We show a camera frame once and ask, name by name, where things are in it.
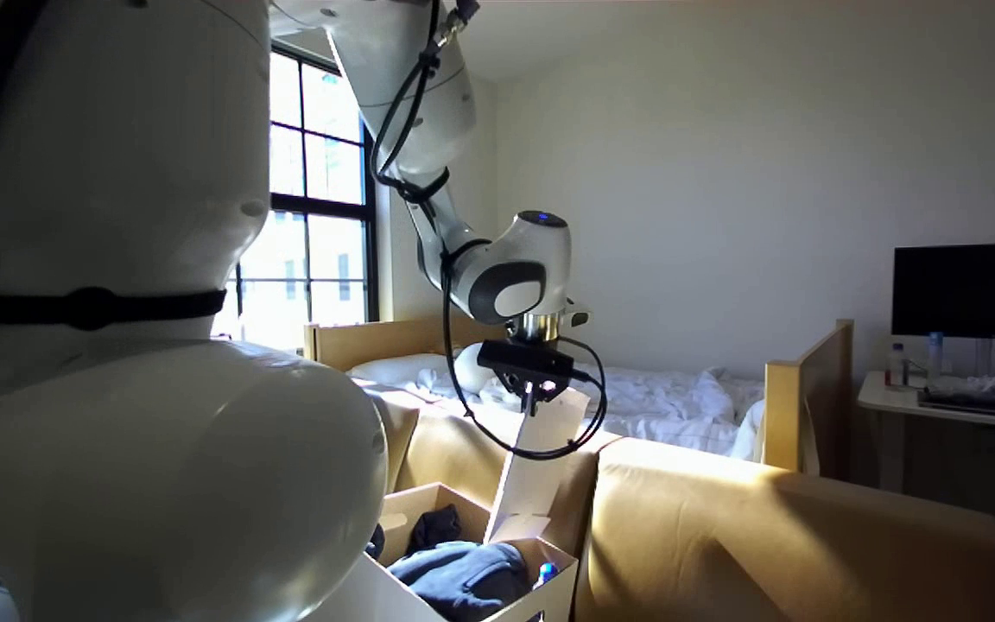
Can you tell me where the wooden bed frame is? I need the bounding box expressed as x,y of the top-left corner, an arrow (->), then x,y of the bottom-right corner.
304,314 -> 853,473

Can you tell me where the white pillow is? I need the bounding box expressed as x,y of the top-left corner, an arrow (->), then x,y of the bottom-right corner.
348,353 -> 486,397

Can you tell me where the black framed window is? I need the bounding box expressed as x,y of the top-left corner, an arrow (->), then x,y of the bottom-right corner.
213,47 -> 377,353

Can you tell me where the clear water bottle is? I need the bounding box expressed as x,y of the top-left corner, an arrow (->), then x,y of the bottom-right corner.
927,332 -> 944,376

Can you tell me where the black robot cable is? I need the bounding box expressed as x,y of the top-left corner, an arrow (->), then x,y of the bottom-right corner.
368,0 -> 612,463

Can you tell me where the small blue object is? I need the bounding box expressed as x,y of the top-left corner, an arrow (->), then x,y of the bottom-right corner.
536,560 -> 559,586

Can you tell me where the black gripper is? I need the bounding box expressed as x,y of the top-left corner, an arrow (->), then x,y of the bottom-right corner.
520,381 -> 556,419

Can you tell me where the white desk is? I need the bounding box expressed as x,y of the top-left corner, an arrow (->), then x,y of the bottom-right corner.
857,370 -> 995,516

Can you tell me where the white cardboard box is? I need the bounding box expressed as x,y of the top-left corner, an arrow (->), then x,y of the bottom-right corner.
367,484 -> 577,622

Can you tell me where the white rumpled bedding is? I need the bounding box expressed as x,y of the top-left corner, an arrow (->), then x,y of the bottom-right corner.
374,365 -> 767,463

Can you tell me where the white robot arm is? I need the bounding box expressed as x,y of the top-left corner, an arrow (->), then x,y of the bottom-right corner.
0,0 -> 570,622

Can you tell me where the dark blue cloth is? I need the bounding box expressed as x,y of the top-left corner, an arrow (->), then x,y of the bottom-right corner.
391,504 -> 531,622

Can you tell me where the black camera box on wrist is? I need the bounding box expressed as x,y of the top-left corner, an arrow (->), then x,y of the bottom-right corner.
475,340 -> 574,381

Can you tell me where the black monitor screen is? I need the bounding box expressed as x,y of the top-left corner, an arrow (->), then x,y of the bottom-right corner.
892,246 -> 995,340

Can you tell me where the black keyboard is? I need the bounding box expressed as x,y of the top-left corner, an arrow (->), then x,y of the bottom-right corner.
915,386 -> 995,413

